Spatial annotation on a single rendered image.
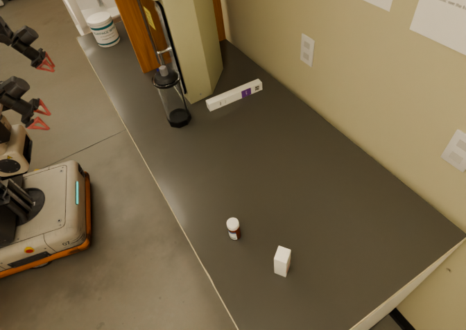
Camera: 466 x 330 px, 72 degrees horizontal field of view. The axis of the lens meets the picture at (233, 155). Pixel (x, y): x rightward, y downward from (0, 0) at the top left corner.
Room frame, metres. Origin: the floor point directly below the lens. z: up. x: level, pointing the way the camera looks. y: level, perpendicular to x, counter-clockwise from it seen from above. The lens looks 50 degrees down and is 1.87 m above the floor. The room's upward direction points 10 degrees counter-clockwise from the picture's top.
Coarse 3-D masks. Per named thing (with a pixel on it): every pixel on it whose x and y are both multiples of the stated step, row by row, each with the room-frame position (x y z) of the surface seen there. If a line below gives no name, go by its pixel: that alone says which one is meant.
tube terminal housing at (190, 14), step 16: (160, 0) 1.14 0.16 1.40; (176, 0) 1.14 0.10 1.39; (192, 0) 1.17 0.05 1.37; (208, 0) 1.30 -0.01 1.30; (176, 16) 1.14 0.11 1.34; (192, 16) 1.16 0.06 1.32; (208, 16) 1.28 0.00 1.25; (176, 32) 1.13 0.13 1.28; (192, 32) 1.16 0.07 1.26; (208, 32) 1.25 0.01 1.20; (176, 48) 1.12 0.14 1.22; (192, 48) 1.15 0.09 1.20; (208, 48) 1.22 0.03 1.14; (192, 64) 1.14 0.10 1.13; (208, 64) 1.19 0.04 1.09; (192, 80) 1.14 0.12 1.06; (208, 80) 1.16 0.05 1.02; (192, 96) 1.13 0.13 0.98
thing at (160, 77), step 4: (160, 68) 1.03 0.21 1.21; (164, 68) 1.02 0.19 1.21; (168, 68) 1.07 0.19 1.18; (160, 72) 1.02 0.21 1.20; (164, 72) 1.02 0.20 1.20; (168, 72) 1.04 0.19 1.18; (172, 72) 1.03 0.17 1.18; (176, 72) 1.05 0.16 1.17; (156, 76) 1.03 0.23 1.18; (160, 76) 1.02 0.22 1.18; (164, 76) 1.02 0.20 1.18; (168, 76) 1.01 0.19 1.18; (172, 76) 1.01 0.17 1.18; (176, 76) 1.02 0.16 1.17; (156, 80) 1.01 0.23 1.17; (160, 80) 1.00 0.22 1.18; (164, 80) 0.99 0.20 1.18; (168, 80) 0.99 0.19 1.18; (172, 80) 1.00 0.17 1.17; (160, 84) 0.99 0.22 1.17; (164, 84) 0.99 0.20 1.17
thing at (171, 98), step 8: (152, 80) 1.02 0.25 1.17; (176, 80) 1.00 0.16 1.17; (168, 88) 0.98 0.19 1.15; (176, 88) 1.00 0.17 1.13; (160, 96) 1.01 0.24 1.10; (168, 96) 0.99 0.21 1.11; (176, 96) 0.99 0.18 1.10; (168, 104) 0.99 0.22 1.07; (176, 104) 0.99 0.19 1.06; (168, 112) 1.00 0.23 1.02; (176, 112) 0.99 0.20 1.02; (184, 112) 1.00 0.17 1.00; (176, 120) 0.99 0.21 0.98
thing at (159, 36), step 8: (144, 0) 1.30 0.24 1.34; (152, 0) 1.19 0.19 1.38; (152, 8) 1.23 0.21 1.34; (160, 8) 1.13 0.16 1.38; (144, 16) 1.38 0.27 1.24; (152, 16) 1.26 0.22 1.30; (160, 16) 1.15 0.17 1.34; (160, 24) 1.18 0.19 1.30; (152, 32) 1.34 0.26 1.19; (160, 32) 1.21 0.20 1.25; (168, 32) 1.13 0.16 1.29; (160, 40) 1.25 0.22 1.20; (168, 40) 1.14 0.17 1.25; (160, 48) 1.29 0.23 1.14; (168, 56) 1.21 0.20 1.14; (160, 64) 1.39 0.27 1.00; (168, 64) 1.25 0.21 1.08; (176, 64) 1.13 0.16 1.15; (184, 88) 1.13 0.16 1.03
